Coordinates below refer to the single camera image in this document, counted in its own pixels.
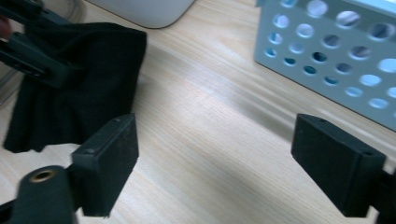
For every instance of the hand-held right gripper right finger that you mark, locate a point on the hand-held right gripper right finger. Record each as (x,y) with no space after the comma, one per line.
(336,168)

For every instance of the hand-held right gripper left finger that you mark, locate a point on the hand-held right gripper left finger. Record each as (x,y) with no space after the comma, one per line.
(106,165)

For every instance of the white compartment storage box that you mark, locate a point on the white compartment storage box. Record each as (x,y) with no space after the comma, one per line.
(146,12)

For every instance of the blue perforated plastic basket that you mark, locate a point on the blue perforated plastic basket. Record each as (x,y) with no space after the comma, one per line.
(327,46)

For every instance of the black sock pair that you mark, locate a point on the black sock pair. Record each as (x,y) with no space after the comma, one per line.
(93,77)

